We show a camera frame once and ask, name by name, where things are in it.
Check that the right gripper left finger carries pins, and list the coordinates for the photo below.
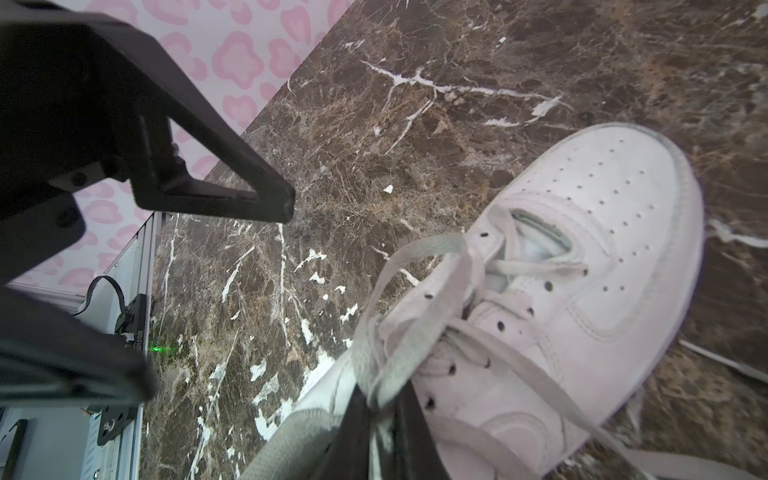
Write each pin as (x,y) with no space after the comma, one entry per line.
(347,457)

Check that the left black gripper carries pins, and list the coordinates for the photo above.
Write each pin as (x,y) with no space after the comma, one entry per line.
(85,92)

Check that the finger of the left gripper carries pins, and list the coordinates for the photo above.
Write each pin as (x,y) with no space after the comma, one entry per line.
(49,358)

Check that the front aluminium rail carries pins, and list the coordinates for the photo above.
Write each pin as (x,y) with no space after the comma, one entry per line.
(119,304)

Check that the white sneaker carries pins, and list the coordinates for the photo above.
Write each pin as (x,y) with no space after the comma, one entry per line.
(636,183)

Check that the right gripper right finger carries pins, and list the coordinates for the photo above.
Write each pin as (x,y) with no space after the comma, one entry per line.
(416,455)

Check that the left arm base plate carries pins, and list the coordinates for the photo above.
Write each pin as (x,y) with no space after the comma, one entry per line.
(134,378)

